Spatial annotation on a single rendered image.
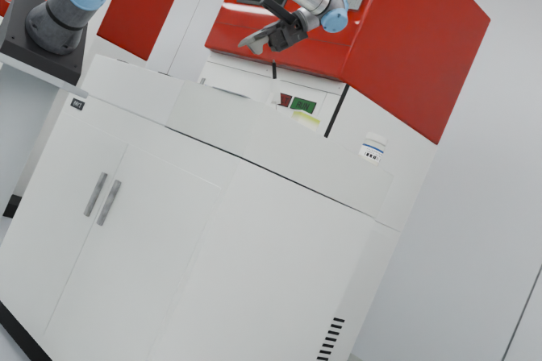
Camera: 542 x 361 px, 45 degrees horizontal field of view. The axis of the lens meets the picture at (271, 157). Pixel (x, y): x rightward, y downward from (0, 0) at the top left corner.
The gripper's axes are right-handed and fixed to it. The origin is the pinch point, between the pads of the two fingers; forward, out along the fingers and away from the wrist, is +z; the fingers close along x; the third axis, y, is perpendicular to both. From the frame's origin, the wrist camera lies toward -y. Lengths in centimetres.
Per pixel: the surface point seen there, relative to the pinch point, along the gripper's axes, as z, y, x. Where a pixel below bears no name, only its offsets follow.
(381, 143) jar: -25, 45, -12
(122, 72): 34.7, -5.4, 22.4
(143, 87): 31.5, 0.4, 8.2
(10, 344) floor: 104, 55, 12
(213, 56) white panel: -6, 10, 91
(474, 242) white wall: -90, 154, 87
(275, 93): -3.8, 18.9, 1.5
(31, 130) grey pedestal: 65, -4, -7
